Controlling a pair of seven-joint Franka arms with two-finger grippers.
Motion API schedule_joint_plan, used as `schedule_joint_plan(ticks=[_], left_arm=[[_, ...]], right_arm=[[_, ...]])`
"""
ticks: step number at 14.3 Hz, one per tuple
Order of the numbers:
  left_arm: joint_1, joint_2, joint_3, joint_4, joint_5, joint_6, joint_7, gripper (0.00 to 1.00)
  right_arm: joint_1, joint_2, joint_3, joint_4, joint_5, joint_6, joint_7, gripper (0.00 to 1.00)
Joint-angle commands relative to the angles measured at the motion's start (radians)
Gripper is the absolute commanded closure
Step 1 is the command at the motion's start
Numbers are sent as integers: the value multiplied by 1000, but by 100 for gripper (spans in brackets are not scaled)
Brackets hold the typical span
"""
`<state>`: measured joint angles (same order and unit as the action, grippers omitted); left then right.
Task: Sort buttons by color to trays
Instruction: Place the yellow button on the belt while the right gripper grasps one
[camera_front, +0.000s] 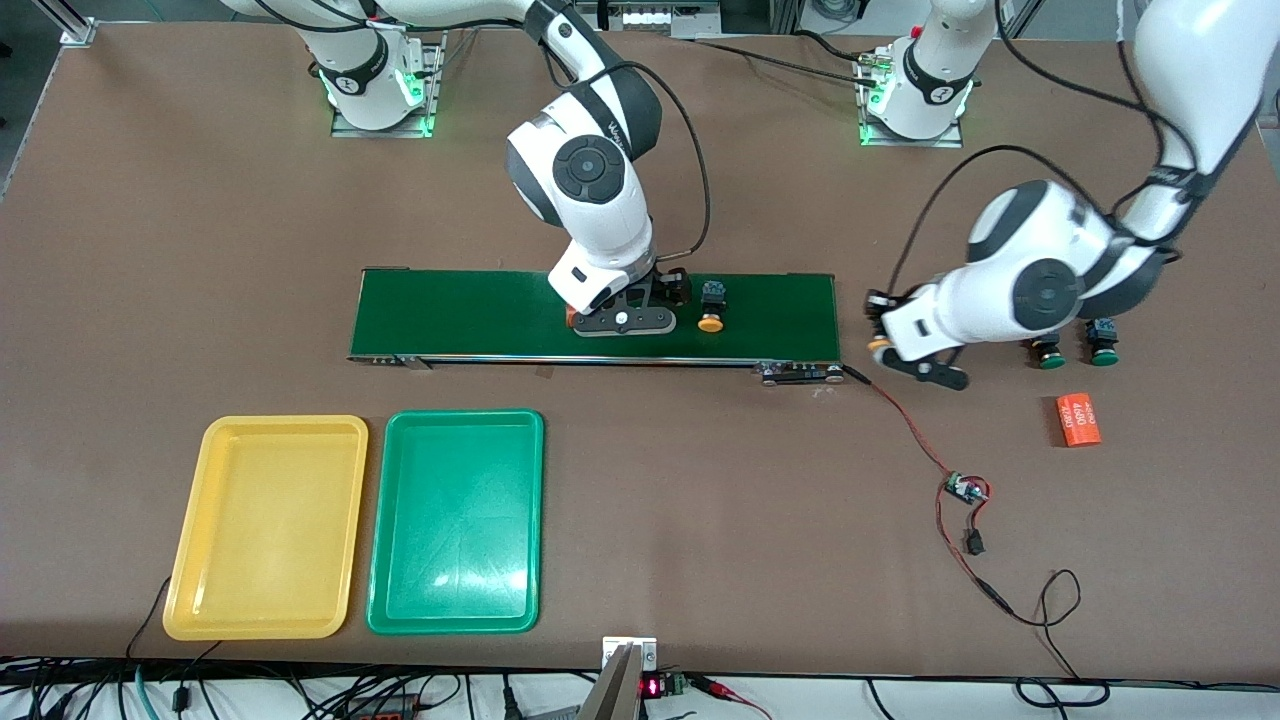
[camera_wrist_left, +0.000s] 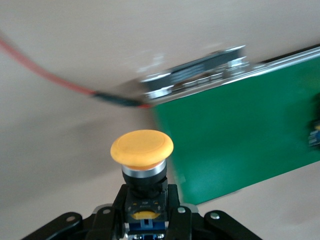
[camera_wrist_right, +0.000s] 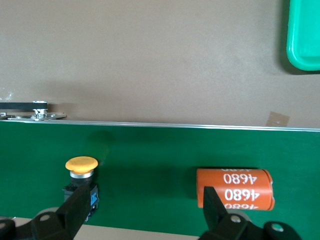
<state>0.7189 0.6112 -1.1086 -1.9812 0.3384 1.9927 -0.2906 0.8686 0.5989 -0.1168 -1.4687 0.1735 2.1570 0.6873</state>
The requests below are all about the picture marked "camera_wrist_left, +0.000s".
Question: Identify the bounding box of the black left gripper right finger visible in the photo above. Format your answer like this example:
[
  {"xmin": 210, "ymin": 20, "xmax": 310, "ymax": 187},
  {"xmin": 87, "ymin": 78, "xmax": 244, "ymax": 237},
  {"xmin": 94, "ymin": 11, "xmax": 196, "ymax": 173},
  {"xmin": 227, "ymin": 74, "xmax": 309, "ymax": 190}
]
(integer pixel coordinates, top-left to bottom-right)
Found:
[{"xmin": 165, "ymin": 184, "xmax": 264, "ymax": 240}]

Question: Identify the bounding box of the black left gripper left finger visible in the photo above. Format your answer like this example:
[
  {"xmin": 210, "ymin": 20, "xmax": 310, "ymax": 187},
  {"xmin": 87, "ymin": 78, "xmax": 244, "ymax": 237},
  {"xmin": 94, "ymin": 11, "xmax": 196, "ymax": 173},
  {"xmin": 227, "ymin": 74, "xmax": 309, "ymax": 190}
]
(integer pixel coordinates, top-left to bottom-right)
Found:
[{"xmin": 21, "ymin": 184, "xmax": 129, "ymax": 240}]

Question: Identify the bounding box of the green conveyor belt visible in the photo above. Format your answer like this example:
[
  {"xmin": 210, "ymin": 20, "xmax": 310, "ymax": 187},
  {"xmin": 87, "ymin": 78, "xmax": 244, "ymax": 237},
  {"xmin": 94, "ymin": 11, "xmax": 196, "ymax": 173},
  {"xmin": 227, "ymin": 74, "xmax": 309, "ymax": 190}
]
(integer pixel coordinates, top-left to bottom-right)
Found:
[{"xmin": 139, "ymin": 44, "xmax": 320, "ymax": 206}]

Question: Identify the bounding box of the red black conveyor cable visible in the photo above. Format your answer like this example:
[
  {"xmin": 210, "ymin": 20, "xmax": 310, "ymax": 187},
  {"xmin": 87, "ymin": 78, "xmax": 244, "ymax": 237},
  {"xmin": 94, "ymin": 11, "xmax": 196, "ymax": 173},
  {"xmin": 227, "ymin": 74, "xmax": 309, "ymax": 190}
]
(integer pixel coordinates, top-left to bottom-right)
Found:
[{"xmin": 0, "ymin": 32, "xmax": 153, "ymax": 111}]

